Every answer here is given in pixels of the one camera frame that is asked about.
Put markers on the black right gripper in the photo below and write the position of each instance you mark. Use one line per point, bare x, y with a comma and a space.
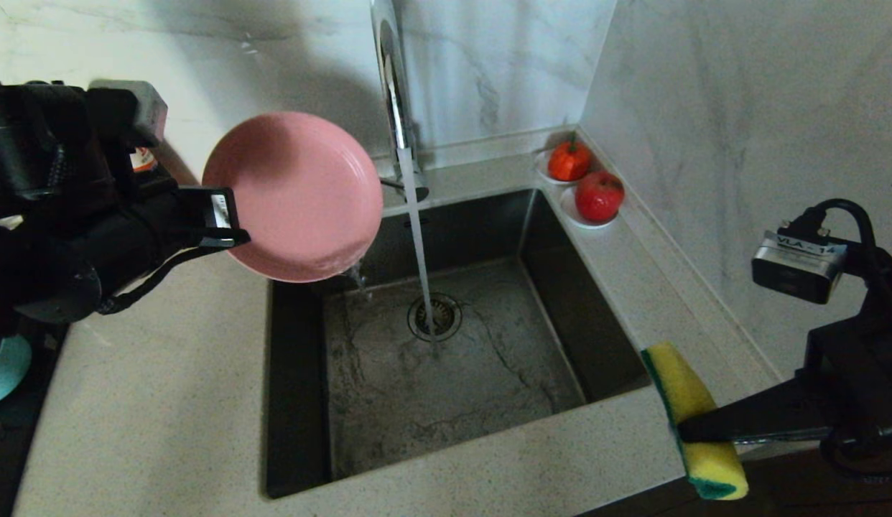
870, 388

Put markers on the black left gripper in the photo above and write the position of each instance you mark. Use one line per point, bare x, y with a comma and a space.
187, 222

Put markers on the orange detergent bottle yellow cap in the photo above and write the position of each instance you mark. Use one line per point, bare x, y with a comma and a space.
143, 159

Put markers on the yellow and green sponge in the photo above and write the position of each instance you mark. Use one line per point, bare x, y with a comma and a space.
679, 380

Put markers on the pink round plate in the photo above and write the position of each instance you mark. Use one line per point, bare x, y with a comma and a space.
295, 194

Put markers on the teal bowl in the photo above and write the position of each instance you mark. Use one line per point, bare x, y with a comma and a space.
8, 373

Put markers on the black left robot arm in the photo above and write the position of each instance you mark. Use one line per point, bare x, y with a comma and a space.
58, 251

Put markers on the stainless steel sink basin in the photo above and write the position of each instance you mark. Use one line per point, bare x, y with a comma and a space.
489, 402

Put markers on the running tap water stream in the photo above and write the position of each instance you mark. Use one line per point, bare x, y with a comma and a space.
419, 251

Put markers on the chrome kitchen faucet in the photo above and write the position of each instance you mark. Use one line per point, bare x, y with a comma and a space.
392, 72

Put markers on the red apple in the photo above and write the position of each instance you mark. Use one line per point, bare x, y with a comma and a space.
599, 196

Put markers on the round metal drain strainer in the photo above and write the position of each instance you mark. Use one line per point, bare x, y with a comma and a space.
446, 319

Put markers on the small white dish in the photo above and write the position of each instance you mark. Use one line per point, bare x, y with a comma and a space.
569, 214
541, 169

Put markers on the black cooktop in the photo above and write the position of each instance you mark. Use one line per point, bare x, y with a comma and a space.
15, 459

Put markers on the red tomato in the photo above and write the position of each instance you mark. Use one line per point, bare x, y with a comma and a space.
568, 161

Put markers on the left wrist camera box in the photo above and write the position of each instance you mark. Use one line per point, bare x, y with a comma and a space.
148, 108

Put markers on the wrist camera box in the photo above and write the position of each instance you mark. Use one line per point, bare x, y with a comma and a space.
791, 276
148, 108

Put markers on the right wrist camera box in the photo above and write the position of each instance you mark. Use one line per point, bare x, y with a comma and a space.
791, 276

